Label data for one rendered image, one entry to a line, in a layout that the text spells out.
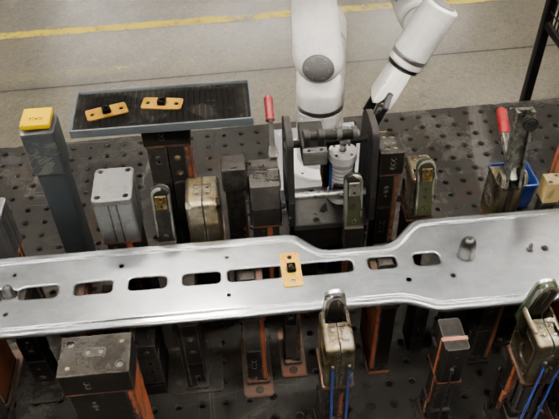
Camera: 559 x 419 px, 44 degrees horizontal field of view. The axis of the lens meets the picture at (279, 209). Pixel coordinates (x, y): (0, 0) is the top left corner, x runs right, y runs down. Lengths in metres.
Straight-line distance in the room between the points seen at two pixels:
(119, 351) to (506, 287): 0.71
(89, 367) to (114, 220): 0.31
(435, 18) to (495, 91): 2.05
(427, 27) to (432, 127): 0.62
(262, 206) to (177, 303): 0.28
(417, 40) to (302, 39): 0.26
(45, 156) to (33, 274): 0.27
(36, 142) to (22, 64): 2.50
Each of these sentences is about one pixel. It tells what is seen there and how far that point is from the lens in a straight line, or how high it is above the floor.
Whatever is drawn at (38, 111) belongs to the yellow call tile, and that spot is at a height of 1.16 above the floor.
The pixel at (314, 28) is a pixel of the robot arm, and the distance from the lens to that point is 1.55.
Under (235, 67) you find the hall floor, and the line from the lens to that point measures 3.70.
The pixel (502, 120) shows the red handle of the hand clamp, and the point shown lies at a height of 1.14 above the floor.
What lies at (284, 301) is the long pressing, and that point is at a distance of 1.28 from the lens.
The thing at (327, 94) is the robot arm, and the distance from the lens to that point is 1.69.
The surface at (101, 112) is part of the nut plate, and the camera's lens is 1.48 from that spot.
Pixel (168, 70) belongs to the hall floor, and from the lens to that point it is 3.73.
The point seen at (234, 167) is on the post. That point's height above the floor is 1.10.
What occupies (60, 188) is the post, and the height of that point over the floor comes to 0.98.
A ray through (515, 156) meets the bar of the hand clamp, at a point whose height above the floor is 1.11.
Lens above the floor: 2.02
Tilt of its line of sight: 45 degrees down
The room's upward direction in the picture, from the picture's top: 2 degrees counter-clockwise
